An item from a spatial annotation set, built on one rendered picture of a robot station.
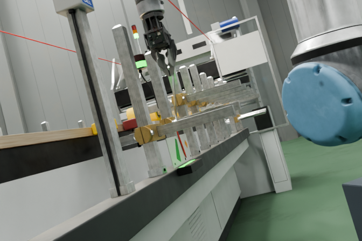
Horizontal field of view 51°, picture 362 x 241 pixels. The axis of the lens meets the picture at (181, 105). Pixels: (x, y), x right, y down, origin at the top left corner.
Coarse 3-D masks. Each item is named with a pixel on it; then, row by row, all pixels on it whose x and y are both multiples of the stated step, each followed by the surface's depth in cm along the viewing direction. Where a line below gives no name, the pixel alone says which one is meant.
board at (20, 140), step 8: (80, 128) 116; (88, 128) 120; (120, 128) 143; (0, 136) 82; (8, 136) 85; (16, 136) 87; (24, 136) 90; (32, 136) 93; (40, 136) 96; (48, 136) 99; (56, 136) 102; (64, 136) 106; (72, 136) 110; (80, 136) 114; (88, 136) 120; (0, 144) 82; (8, 144) 84; (16, 144) 87; (24, 144) 89; (32, 144) 93
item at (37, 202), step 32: (192, 128) 258; (0, 160) 82; (32, 160) 92; (64, 160) 105; (96, 160) 122; (128, 160) 145; (0, 192) 79; (32, 192) 89; (64, 192) 101; (96, 192) 116; (224, 192) 298; (0, 224) 77; (32, 224) 86; (192, 224) 198; (224, 224) 267
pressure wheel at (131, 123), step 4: (128, 120) 143; (132, 120) 143; (124, 124) 144; (128, 124) 143; (132, 124) 142; (136, 124) 143; (124, 128) 144; (128, 128) 143; (132, 128) 143; (136, 128) 145
